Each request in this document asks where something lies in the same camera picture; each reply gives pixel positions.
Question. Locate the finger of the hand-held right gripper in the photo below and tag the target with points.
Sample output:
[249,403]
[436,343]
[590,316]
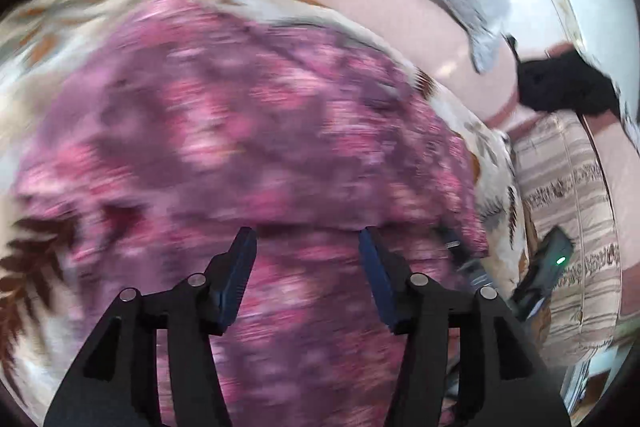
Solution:
[467,264]

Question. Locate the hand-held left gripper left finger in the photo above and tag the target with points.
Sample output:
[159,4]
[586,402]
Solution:
[238,274]

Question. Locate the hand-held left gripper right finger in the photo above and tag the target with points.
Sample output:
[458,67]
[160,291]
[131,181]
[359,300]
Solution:
[380,277]

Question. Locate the purple pink floral garment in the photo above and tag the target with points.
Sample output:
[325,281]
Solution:
[225,132]

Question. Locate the beige striped cushion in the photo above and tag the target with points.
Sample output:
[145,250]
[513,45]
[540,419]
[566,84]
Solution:
[565,187]

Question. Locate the black cloth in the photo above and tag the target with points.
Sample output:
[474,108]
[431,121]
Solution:
[565,82]

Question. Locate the pink quilted pillow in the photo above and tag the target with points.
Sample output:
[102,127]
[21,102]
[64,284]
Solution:
[375,7]

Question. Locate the beige leaf-printed blanket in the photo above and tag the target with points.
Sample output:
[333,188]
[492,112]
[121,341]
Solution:
[75,32]

